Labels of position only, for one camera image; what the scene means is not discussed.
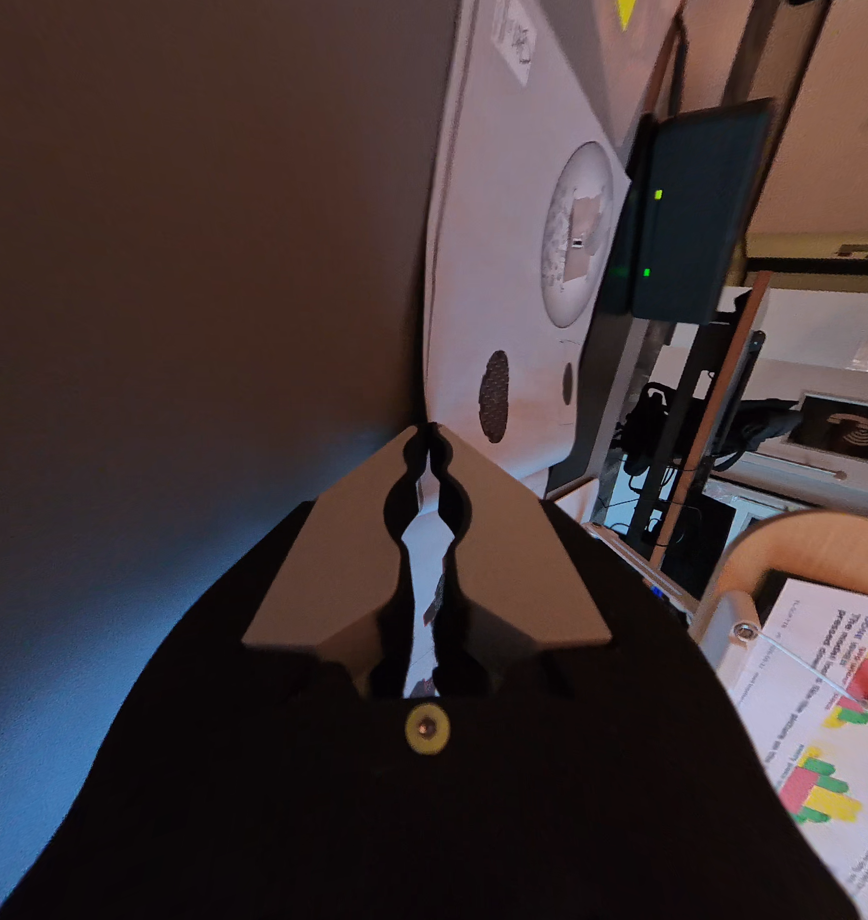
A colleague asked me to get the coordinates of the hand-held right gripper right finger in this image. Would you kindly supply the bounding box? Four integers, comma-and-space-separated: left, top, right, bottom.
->
432, 424, 613, 698

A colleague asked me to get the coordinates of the white document stand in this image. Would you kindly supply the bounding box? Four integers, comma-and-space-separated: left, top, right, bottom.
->
689, 509, 868, 920

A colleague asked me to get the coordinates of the instruction booklet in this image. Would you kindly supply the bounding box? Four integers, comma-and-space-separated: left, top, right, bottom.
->
404, 0, 632, 700

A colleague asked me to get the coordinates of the black box with green lights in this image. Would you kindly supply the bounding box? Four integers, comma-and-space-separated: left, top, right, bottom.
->
595, 97, 776, 326

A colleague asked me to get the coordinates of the clear plastic sleeve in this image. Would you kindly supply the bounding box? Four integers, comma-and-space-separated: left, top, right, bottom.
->
542, 0, 685, 161

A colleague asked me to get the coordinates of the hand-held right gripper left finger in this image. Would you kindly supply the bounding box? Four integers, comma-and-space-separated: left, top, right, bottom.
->
241, 424, 428, 698

